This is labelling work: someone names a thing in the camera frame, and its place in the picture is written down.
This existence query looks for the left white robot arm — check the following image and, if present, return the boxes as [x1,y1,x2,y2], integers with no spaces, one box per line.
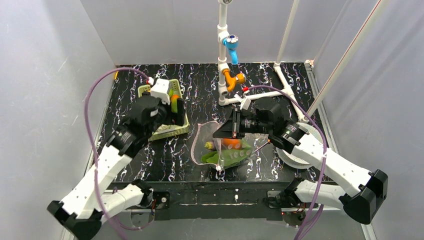
[47,94,186,240]

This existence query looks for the orange green mango toy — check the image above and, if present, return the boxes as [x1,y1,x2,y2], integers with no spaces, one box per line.
[170,94,181,113]

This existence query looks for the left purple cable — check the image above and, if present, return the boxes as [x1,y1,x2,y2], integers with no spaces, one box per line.
[83,67,155,240]

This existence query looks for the white round perforated plate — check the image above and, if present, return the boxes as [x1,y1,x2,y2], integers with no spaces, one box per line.
[275,122,327,170]

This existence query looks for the clear zip top bag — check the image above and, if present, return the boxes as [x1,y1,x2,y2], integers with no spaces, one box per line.
[190,121,268,172]

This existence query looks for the orange toy fruit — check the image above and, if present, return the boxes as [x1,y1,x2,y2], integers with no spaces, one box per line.
[221,138,242,150]

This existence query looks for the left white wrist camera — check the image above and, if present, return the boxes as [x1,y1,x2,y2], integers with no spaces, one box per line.
[147,77,171,105]

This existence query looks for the purple cable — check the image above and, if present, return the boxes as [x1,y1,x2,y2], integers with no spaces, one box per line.
[243,85,329,240]
[83,67,155,240]

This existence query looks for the blue faucet valve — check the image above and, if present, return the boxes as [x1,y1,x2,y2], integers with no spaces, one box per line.
[222,34,239,65]

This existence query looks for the white pvc pipe frame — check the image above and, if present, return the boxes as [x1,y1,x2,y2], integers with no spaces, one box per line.
[216,0,392,123]

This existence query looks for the yellow handled screwdriver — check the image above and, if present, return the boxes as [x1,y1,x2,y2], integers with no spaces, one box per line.
[252,139,270,155]

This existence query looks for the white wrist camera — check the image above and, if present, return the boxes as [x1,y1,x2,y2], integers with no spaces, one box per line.
[147,77,171,105]
[234,86,252,112]

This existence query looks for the purple eggplant toy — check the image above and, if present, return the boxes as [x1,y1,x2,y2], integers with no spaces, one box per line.
[204,141,216,151]

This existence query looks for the orange faucet valve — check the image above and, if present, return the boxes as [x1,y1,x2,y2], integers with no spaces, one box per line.
[221,68,246,92]

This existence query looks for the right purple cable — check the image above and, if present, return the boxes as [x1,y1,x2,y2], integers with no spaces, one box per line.
[243,85,329,240]

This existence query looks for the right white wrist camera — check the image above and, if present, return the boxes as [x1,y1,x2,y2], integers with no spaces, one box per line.
[234,86,252,112]

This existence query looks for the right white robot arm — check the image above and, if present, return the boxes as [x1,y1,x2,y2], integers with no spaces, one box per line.
[212,97,388,225]

